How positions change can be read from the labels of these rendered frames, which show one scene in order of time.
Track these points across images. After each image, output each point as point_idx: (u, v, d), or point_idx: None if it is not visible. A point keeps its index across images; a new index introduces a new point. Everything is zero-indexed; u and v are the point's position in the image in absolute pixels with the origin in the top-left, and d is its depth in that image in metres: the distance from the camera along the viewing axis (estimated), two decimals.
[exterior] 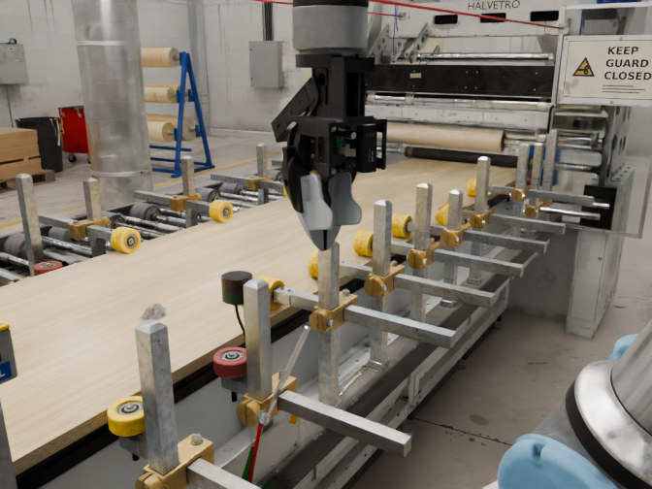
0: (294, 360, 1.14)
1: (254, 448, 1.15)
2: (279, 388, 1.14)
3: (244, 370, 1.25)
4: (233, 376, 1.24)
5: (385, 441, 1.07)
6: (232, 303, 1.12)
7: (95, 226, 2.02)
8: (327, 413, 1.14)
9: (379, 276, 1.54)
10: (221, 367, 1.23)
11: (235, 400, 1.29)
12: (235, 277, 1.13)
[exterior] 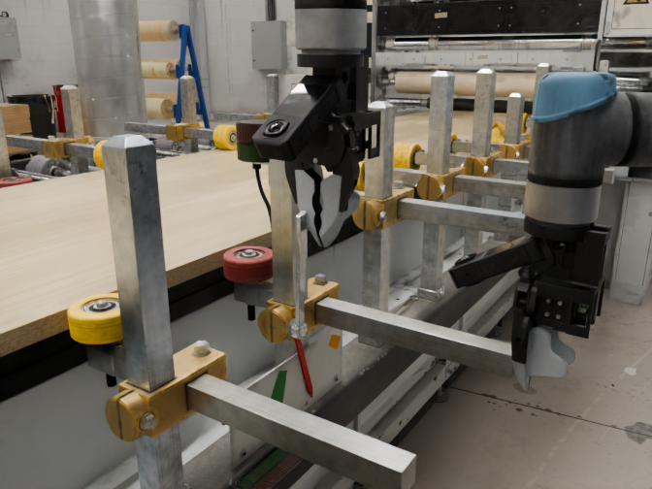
0: (304, 259, 0.71)
1: (301, 364, 0.83)
2: (301, 296, 0.75)
3: (266, 272, 0.89)
4: (251, 280, 0.89)
5: (482, 355, 0.72)
6: (252, 159, 0.77)
7: (76, 144, 1.67)
8: (389, 321, 0.79)
9: (437, 174, 1.19)
10: (234, 267, 0.88)
11: (252, 318, 0.94)
12: (256, 122, 0.78)
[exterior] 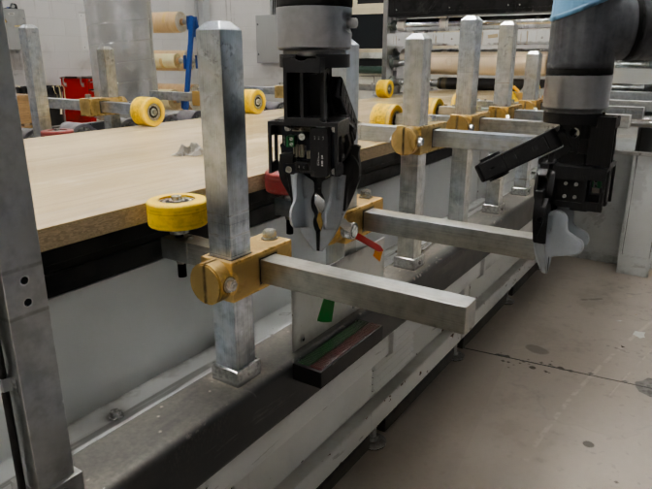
0: None
1: (364, 243, 0.93)
2: (342, 223, 0.81)
3: None
4: None
5: (507, 242, 0.80)
6: None
7: (111, 101, 1.74)
8: (421, 220, 0.87)
9: (465, 114, 1.26)
10: (277, 179, 0.97)
11: (291, 232, 1.02)
12: None
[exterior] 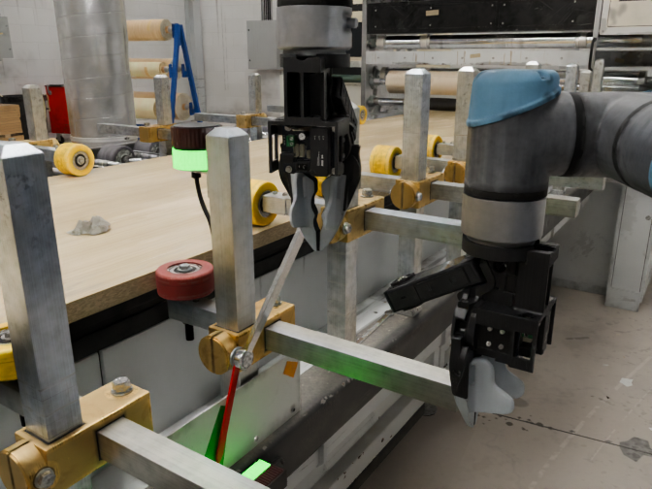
0: (290, 263, 0.69)
1: (225, 408, 0.71)
2: (267, 309, 0.70)
3: (202, 288, 0.81)
4: (184, 298, 0.81)
5: (425, 385, 0.64)
6: (188, 167, 0.68)
7: (38, 146, 1.58)
8: (327, 345, 0.71)
9: (411, 180, 1.09)
10: (166, 282, 0.80)
11: (191, 338, 0.86)
12: (193, 125, 0.69)
